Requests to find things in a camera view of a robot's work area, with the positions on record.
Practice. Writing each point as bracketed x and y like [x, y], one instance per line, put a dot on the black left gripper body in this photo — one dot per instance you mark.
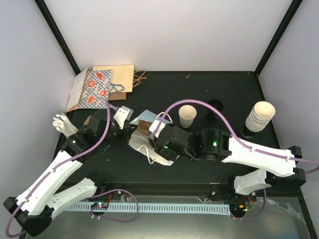
[124, 139]

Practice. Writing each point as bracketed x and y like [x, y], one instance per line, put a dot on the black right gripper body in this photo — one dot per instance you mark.
[163, 152]

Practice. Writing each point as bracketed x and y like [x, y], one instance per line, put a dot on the light blue paper bag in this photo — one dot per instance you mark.
[140, 141]

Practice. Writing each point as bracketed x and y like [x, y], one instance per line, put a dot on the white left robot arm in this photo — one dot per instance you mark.
[35, 208]

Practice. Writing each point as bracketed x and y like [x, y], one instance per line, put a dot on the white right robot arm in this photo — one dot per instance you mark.
[273, 167]

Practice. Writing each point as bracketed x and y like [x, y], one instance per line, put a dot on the brown kraft paper bag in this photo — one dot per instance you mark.
[117, 96]

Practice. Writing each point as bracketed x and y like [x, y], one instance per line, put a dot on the black paper cup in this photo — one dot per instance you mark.
[218, 105]

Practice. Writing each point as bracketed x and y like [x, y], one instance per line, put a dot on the blue checkered paper bag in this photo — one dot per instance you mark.
[96, 88]

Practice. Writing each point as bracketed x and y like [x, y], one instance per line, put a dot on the tan kraft paper bag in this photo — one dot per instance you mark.
[123, 78]

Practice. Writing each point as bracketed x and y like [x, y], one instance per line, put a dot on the white orange-edged paper bag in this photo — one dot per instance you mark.
[76, 90]

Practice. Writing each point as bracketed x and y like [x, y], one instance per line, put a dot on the small electronics board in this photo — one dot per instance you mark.
[100, 206]

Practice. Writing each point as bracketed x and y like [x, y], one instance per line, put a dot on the tall stack of paper cups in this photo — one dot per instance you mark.
[260, 115]

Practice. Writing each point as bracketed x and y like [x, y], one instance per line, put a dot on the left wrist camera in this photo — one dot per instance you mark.
[122, 114]

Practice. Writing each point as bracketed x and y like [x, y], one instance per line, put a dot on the light blue slotted cable duct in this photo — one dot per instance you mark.
[165, 208]

